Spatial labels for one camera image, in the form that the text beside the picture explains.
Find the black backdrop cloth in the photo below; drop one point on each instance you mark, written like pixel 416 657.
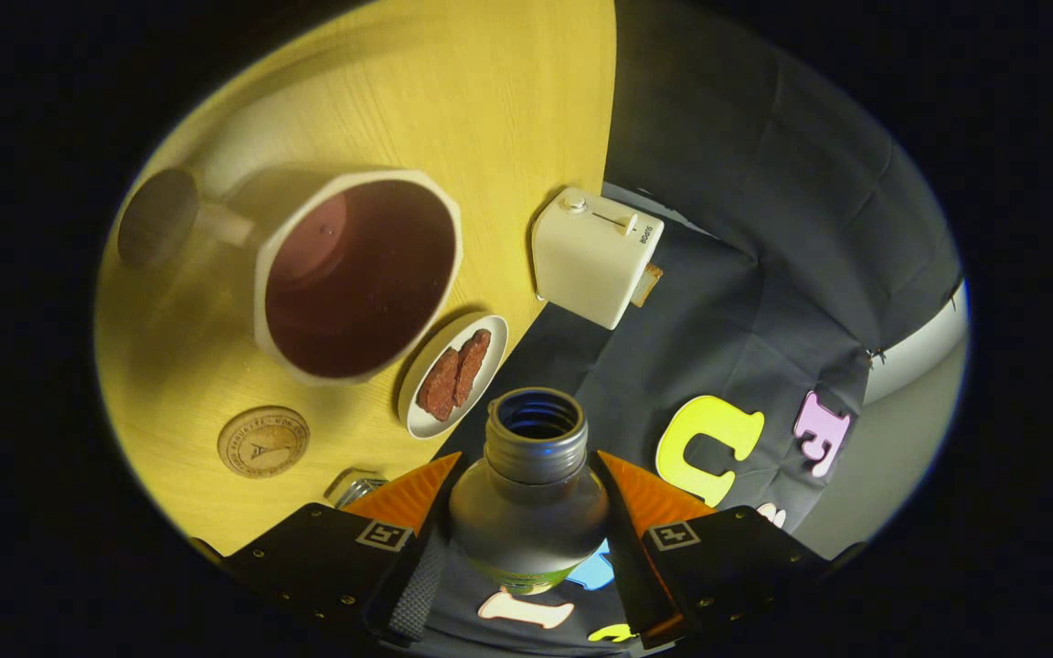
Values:
pixel 764 228

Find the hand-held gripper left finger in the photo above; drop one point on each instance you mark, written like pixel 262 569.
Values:
pixel 426 576

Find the white toaster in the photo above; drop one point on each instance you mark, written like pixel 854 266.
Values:
pixel 590 260

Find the silver metal bottle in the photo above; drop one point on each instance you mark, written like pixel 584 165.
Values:
pixel 526 512

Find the round cork coaster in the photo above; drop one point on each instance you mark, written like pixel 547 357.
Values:
pixel 263 443

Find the red-brown meat slice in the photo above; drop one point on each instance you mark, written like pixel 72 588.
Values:
pixel 438 388
pixel 473 366

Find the toast slice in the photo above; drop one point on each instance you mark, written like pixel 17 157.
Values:
pixel 647 285

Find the white oval plate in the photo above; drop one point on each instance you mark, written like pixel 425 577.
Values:
pixel 494 334

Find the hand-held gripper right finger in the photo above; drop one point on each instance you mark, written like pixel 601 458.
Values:
pixel 629 567

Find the wooden table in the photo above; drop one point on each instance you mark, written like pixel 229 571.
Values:
pixel 453 91

